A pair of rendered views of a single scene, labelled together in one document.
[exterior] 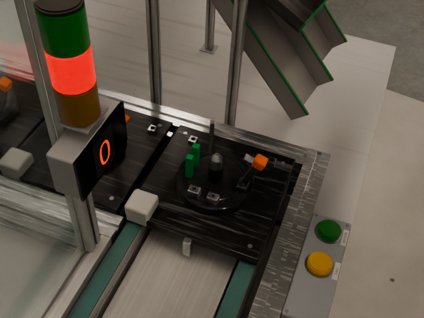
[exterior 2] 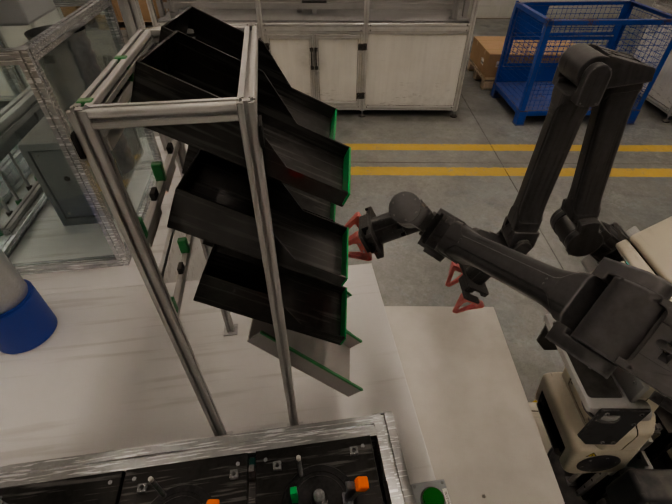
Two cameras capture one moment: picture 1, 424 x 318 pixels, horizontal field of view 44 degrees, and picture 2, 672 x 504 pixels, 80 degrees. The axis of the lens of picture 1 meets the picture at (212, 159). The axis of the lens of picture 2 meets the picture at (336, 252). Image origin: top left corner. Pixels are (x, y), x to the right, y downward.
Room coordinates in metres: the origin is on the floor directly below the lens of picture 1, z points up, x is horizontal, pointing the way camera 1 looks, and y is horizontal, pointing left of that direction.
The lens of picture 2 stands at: (0.38, 0.07, 1.83)
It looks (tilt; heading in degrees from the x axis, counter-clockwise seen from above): 42 degrees down; 334
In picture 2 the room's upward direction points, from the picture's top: straight up
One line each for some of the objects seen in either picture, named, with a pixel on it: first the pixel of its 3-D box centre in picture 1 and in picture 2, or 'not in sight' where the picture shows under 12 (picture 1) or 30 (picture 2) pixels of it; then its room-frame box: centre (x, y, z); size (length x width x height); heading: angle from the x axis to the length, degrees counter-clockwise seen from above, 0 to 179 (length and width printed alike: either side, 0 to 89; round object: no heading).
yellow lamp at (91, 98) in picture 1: (77, 98); not in sight; (0.47, 0.16, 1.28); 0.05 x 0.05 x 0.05
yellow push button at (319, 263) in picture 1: (319, 264); not in sight; (0.46, -0.19, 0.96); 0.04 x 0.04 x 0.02
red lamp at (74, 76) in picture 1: (70, 64); not in sight; (0.47, 0.16, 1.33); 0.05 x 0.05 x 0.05
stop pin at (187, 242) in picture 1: (187, 247); not in sight; (0.49, 0.03, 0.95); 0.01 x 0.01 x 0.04; 72
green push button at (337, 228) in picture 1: (328, 231); (433, 500); (0.53, -0.21, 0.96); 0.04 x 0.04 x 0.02
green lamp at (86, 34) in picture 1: (63, 25); not in sight; (0.47, 0.16, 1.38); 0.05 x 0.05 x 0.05
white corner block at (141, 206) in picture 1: (141, 207); not in sight; (0.55, 0.12, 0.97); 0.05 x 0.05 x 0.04; 72
